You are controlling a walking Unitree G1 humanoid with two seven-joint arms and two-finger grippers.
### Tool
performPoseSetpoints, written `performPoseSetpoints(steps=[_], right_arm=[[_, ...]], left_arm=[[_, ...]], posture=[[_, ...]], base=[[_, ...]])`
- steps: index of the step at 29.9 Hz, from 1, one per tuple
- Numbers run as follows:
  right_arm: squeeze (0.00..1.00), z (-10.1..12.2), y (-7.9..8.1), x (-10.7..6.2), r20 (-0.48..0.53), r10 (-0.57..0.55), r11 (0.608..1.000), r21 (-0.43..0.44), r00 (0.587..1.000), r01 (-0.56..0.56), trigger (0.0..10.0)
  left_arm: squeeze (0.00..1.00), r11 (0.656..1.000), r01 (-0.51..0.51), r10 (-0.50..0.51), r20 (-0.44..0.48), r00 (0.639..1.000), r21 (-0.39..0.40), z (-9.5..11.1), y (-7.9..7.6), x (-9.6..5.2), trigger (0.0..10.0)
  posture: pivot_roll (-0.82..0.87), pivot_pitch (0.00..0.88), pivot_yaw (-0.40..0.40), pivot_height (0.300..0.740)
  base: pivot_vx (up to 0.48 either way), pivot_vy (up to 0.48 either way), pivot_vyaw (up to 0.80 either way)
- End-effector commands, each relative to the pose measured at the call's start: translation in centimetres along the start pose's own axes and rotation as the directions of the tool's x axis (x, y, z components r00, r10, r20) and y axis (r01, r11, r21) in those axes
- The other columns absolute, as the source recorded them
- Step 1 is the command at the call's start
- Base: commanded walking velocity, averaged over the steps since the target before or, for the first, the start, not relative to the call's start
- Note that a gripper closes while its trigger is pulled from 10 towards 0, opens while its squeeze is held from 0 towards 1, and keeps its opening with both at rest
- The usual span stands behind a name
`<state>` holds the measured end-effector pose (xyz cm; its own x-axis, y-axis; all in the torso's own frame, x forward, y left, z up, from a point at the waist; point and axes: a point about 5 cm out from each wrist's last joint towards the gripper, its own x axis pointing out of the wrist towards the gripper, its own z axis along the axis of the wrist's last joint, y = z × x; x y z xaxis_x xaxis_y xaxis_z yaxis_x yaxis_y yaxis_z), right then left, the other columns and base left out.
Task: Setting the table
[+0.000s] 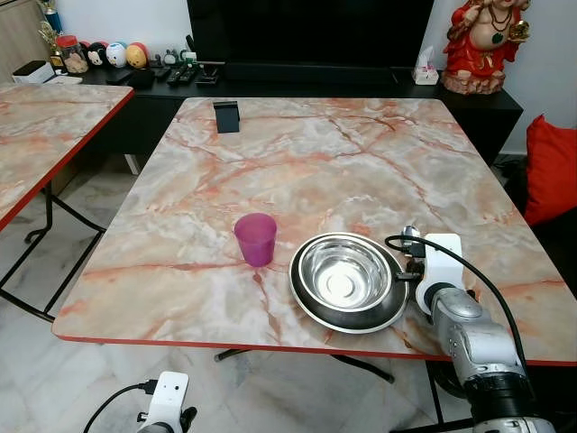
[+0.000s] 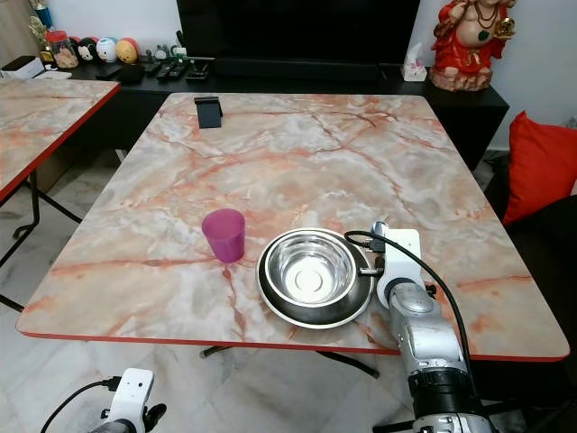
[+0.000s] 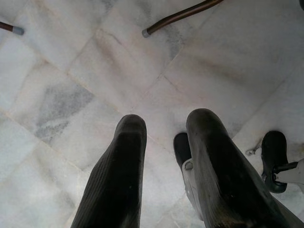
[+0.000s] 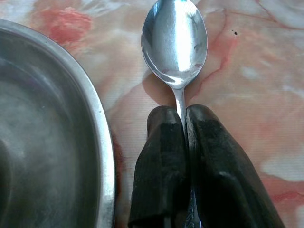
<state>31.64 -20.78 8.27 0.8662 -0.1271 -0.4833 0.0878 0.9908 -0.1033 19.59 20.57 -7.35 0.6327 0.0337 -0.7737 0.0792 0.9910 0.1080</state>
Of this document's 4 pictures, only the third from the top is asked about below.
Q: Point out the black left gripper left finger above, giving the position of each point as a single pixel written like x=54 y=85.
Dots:
x=116 y=180

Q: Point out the brown metal leg grey cap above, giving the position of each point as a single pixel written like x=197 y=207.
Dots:
x=180 y=16
x=12 y=28

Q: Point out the black robot right foot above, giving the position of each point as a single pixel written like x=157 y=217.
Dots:
x=273 y=152

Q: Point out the black robot foot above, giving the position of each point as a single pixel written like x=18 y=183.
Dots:
x=273 y=152
x=181 y=148

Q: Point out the white robot right leg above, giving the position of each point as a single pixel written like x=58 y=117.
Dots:
x=294 y=172

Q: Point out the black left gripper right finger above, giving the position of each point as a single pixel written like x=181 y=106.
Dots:
x=221 y=178

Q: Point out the black robot left foot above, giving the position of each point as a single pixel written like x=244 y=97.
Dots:
x=181 y=148

